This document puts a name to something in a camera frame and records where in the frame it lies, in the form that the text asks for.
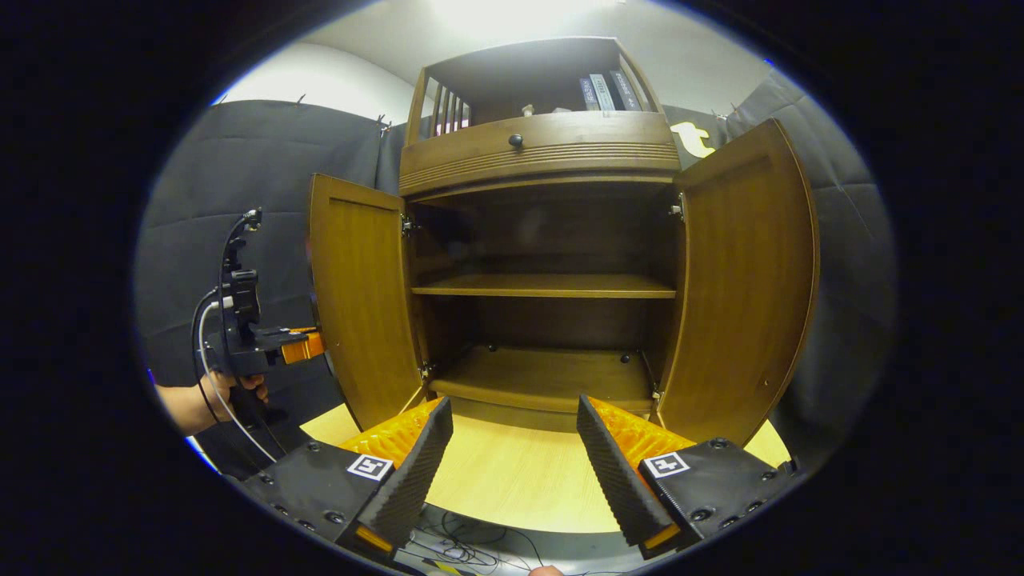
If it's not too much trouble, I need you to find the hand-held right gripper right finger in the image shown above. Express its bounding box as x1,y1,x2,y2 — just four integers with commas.
576,394,801,561

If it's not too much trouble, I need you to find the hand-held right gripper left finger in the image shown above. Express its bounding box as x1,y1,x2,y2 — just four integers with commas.
240,396,454,565

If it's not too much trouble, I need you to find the wooden cabinet door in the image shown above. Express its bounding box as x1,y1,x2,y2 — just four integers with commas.
656,118,821,447
309,174,425,431

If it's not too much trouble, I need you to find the wooden double-door shoe cabinet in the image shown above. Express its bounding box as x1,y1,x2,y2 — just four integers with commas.
398,36,686,433

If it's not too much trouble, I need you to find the black backdrop cloth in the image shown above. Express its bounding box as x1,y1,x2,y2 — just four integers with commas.
134,68,897,481

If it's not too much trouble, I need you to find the wooden drawer with black knob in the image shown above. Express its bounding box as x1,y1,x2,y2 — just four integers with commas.
398,110,681,197

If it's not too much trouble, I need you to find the large rectangular ceiling light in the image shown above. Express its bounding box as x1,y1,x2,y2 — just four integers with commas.
428,0,633,37

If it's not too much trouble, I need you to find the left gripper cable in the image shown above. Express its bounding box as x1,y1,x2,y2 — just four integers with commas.
190,288,278,465

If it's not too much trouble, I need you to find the tangle of thin black cables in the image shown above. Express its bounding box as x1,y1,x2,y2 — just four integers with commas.
400,512,561,574

